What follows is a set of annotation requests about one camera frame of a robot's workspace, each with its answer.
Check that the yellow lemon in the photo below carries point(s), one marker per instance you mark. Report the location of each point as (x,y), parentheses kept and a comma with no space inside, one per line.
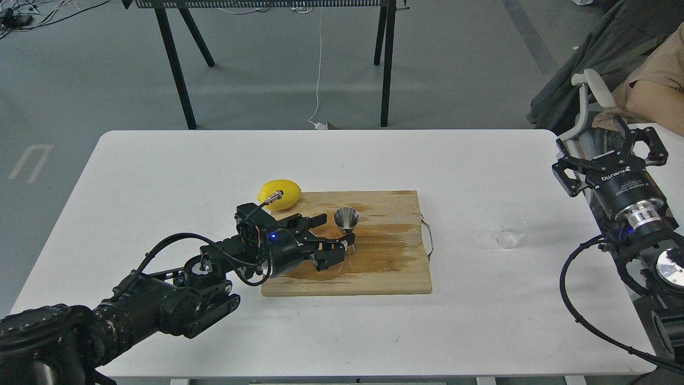
(291,193)

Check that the person in beige shirt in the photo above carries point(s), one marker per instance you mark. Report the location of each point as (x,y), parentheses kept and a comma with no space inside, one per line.
(652,94)

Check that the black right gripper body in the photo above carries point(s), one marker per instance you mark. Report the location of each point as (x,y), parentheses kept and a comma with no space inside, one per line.
(629,195)

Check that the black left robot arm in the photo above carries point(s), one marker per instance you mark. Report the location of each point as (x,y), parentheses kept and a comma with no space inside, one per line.
(181,288)

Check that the dark grey jacket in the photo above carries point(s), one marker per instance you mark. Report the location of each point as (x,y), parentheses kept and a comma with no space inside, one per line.
(623,39)

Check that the small clear glass cup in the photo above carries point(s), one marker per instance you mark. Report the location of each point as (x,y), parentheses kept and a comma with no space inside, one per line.
(511,232)

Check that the white office chair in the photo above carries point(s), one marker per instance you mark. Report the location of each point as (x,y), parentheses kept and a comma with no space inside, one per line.
(592,89)

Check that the black metal trestle table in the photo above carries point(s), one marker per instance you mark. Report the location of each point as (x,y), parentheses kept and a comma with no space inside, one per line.
(266,30)

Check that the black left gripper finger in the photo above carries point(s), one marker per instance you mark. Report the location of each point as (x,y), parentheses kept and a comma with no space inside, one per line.
(300,225)
(325,254)

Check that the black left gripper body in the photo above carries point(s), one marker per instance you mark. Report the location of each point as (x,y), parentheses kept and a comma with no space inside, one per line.
(282,252)

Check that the wooden cutting board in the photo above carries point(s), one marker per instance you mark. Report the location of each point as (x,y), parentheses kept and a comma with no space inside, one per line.
(388,257)

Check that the steel jigger measuring cup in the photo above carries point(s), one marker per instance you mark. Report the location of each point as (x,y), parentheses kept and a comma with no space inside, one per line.
(346,218)

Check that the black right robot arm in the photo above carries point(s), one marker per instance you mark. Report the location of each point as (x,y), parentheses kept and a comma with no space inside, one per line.
(635,230)

